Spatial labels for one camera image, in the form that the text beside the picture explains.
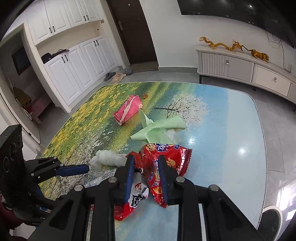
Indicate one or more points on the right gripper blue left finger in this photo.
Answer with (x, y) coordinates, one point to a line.
(129, 170)

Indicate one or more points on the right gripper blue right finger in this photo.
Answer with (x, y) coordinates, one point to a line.
(163, 169)

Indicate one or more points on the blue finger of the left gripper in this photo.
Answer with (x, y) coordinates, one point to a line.
(72, 170)

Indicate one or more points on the red chip bag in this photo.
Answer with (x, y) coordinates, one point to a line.
(155, 161)

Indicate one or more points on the white tissue wad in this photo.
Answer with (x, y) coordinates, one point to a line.
(107, 158)

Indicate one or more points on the dark red snack packet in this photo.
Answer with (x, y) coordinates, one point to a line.
(139, 191)

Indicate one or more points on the white round trash bin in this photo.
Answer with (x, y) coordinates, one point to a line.
(270, 223)

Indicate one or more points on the landscape print table cover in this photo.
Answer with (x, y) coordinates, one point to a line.
(223, 130)

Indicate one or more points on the light green plastic bag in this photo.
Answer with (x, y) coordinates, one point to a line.
(163, 131)

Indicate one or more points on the beige slipper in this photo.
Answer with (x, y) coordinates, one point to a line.
(118, 77)

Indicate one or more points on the dark grey slipper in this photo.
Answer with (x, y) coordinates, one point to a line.
(128, 71)

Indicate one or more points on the grey white tv cabinet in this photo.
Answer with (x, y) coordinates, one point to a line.
(242, 67)

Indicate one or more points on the white shoe cabinet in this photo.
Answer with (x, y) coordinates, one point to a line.
(73, 46)

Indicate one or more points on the golden dragon figurine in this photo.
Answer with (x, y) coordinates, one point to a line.
(235, 44)

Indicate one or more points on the dark brown entrance door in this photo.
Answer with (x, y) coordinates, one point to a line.
(133, 30)

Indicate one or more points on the golden tiger figurine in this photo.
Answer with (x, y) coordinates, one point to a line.
(260, 55)

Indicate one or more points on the black wall television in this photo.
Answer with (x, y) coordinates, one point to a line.
(258, 13)

